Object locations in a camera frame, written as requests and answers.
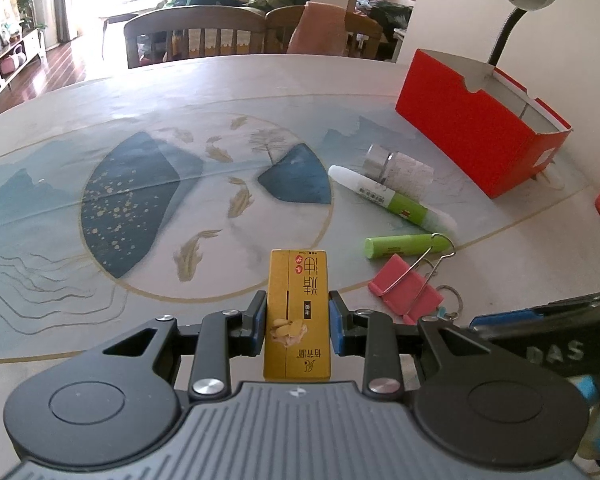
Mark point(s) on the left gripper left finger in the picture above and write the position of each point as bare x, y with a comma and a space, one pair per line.
222, 336

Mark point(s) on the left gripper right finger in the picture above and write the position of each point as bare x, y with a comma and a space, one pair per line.
370, 335

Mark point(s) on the red binder clip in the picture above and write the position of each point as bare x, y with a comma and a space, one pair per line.
403, 284

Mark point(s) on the yellow small carton box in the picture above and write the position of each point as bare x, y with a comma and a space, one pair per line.
296, 347

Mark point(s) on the green highlighter tube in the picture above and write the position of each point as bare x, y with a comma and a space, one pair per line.
405, 245

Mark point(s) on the white green glue tube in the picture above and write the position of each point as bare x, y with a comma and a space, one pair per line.
412, 211

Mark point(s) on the silver cap clear bottle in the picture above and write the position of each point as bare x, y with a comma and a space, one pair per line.
397, 171

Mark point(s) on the red cardboard box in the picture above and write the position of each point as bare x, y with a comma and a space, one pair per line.
481, 118

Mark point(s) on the printed table mat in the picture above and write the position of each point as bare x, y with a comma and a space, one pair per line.
103, 226

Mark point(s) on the left wooden dining chair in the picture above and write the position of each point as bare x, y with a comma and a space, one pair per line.
176, 33

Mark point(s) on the wooden dining chair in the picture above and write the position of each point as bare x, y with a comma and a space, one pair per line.
363, 33
176, 33

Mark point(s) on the pink cloth on chair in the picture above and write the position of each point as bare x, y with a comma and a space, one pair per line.
320, 31

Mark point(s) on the right wooden dining chair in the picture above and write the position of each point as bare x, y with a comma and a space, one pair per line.
363, 33

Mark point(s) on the wooden tv console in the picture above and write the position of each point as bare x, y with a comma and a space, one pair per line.
15, 57

